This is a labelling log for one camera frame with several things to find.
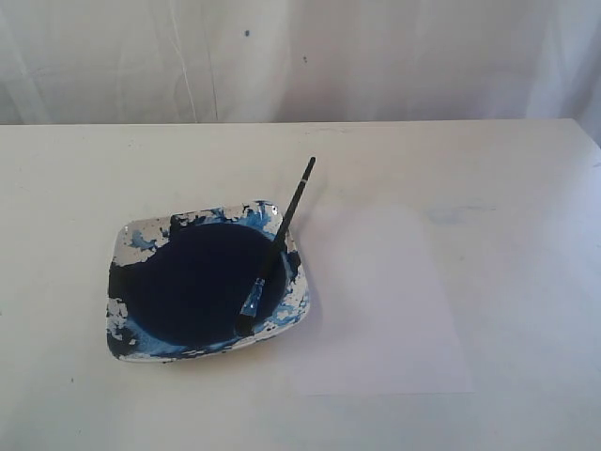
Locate white paper sheet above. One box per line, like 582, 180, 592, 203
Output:
281, 205, 472, 396

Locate black paintbrush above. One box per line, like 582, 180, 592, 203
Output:
235, 156, 316, 337

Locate white backdrop cloth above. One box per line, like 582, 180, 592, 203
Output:
1, 1, 600, 132

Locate white square paint dish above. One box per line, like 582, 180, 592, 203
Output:
106, 200, 310, 362

